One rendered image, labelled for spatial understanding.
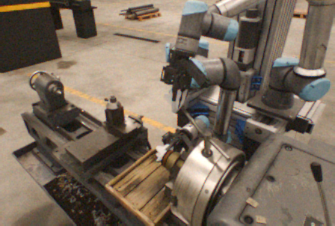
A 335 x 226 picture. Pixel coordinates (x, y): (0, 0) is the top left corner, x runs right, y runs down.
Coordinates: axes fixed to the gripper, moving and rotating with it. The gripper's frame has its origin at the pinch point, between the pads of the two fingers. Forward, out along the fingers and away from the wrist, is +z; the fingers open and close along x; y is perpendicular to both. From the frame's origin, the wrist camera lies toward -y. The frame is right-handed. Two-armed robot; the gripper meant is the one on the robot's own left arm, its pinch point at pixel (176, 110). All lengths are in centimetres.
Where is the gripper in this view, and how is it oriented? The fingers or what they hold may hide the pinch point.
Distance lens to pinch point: 79.5
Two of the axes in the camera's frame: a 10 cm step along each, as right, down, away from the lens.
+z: -2.1, 9.4, 2.6
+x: -6.0, 0.9, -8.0
